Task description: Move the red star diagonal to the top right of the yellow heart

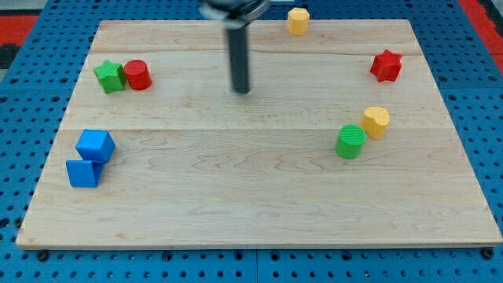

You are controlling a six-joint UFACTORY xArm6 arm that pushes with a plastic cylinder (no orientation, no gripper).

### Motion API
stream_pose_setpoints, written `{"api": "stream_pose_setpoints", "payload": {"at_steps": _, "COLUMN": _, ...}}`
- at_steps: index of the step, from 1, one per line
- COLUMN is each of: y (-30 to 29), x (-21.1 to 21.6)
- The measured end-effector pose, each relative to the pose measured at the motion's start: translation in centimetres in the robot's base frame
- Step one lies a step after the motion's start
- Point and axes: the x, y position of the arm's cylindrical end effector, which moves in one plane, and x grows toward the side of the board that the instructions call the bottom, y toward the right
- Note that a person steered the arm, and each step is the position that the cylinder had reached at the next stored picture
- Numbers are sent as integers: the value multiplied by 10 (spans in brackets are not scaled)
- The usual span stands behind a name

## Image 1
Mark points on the green star block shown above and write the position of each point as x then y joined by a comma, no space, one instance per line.
110,76

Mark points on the light wooden board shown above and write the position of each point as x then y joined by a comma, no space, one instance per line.
197,166

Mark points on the green cylinder block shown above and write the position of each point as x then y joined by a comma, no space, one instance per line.
350,141

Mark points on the red cylinder block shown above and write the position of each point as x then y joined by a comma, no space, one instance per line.
137,73

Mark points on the red star block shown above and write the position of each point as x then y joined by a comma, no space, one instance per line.
386,66

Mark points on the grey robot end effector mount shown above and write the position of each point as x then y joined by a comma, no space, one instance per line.
234,13

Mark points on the blue cube block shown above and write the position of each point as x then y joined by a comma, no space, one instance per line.
96,145

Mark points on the yellow octagon block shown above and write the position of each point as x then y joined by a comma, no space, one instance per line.
298,21

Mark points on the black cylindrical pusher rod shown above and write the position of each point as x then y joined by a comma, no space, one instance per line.
237,42

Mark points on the blue wedge block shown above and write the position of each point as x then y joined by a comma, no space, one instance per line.
84,173

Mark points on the yellow heart block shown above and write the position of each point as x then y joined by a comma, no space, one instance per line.
375,121

